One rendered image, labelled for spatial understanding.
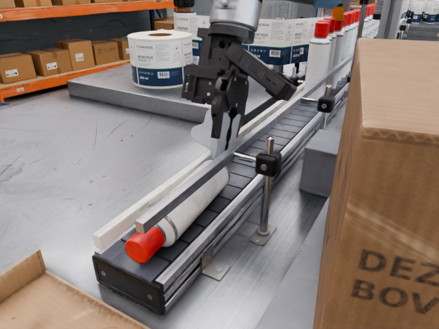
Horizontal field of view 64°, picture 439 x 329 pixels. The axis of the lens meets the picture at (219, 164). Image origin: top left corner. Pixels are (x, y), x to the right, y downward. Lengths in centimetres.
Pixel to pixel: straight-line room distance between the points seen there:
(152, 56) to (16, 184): 55
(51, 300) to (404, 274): 40
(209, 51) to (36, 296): 41
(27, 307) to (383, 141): 44
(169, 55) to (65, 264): 73
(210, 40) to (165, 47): 54
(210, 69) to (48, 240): 36
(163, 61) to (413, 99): 94
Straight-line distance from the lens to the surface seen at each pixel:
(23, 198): 73
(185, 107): 99
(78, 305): 49
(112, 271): 47
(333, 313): 26
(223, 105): 52
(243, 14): 55
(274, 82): 51
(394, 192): 20
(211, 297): 47
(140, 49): 113
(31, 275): 54
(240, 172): 62
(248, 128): 72
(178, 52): 112
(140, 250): 42
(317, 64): 97
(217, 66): 56
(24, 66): 453
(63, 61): 471
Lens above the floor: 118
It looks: 28 degrees down
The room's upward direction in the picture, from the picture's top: straight up
